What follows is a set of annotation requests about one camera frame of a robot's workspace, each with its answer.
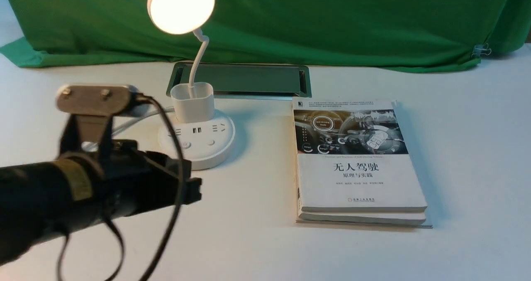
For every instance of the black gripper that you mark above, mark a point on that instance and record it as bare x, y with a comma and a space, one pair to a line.
144, 181

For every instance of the white desk lamp power strip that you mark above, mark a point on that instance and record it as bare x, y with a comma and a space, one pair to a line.
206, 134

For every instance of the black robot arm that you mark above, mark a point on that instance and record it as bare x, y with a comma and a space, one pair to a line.
43, 201

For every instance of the top white book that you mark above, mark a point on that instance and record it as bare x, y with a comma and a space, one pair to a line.
351, 157

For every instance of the white book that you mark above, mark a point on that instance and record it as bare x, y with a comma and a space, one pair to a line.
351, 157
409, 220

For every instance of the bottom white book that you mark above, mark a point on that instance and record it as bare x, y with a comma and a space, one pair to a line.
409, 220

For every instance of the green backdrop cloth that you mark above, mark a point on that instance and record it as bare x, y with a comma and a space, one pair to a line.
418, 36

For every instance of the metal binder clip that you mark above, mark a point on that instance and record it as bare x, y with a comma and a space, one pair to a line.
481, 50

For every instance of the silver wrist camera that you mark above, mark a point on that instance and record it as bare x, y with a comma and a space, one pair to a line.
100, 100

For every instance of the metal desk cable grommet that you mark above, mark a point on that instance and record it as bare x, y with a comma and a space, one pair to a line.
256, 81

